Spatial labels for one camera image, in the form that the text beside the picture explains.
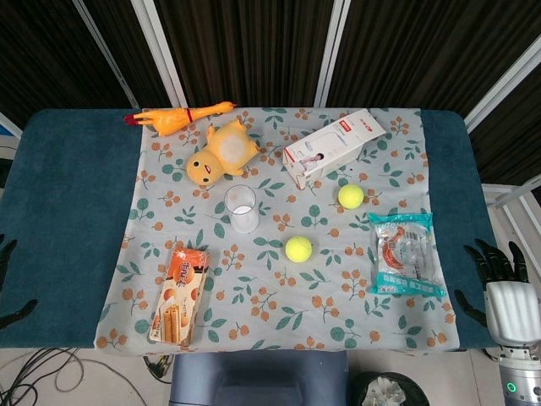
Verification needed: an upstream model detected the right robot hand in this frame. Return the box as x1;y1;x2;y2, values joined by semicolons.
454;239;541;347

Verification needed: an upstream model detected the yellow tennis ball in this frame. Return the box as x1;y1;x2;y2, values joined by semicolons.
337;183;365;211
284;234;314;264

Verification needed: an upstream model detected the yellow duck plush toy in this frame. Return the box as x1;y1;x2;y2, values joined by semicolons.
186;118;260;186

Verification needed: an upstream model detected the clear plastic tube cup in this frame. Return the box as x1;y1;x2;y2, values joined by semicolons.
223;184;259;235

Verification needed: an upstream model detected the teal table cover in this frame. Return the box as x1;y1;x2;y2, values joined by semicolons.
0;107;506;351

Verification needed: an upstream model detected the floral tablecloth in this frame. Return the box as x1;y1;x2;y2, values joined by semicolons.
93;106;462;353

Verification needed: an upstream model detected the orange egg roll box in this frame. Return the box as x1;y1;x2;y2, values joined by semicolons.
147;246;211;346

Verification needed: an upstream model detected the teal snack packet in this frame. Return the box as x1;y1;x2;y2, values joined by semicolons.
366;211;447;299

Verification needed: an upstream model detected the white partition frame post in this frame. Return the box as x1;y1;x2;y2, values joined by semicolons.
463;36;541;133
129;0;189;109
72;0;141;112
311;0;352;107

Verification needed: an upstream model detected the white carton box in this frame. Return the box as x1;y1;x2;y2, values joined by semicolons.
281;107;387;191

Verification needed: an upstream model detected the orange rubber chicken toy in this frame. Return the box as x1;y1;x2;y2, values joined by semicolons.
123;100;238;138

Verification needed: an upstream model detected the white metal rack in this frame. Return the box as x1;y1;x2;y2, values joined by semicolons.
481;176;541;297

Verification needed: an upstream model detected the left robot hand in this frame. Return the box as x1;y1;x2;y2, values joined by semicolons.
0;234;39;331

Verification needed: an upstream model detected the floor cable bundle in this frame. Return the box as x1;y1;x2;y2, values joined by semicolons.
0;346;175;406

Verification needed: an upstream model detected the black trash bin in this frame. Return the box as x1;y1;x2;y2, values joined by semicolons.
349;370;430;406

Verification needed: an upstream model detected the blue-grey robot torso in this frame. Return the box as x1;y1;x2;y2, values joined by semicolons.
167;349;350;406

